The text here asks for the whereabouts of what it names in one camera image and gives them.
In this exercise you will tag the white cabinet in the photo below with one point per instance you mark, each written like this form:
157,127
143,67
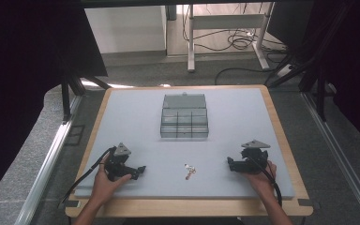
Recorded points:
125,29

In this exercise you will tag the dark floor plate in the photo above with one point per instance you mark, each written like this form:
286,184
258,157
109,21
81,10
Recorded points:
75,135

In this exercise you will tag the wooden table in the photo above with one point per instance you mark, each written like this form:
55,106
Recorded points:
184,207

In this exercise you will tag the person's left hand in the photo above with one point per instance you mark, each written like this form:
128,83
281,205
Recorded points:
104,187

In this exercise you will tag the aluminium floor rail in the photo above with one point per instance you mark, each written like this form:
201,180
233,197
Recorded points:
340,159
48,165

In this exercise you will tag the grey table mat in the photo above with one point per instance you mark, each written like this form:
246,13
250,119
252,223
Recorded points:
156,150

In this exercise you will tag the clear plastic compartment box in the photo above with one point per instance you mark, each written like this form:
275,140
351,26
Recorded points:
184,120

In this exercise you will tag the person's right hand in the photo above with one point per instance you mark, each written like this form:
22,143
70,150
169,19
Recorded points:
261,181

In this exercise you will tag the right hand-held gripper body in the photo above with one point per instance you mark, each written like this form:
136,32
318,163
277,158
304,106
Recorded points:
250,162

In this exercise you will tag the black stand legs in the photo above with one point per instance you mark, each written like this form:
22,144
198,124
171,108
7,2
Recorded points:
70,90
312,72

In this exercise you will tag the white power strip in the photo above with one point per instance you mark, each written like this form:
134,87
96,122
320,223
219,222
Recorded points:
283,70

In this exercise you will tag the black tape patch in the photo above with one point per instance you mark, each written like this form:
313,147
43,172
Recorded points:
72,203
307,202

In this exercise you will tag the white desk frame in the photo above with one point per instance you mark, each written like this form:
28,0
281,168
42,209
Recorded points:
225,22

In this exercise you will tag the dark curtain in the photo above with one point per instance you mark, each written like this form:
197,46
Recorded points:
356,62
22,78

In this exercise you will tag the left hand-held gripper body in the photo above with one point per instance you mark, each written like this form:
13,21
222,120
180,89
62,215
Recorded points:
116,167

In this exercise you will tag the small silver jewellery piece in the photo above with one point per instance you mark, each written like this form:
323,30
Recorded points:
187,166

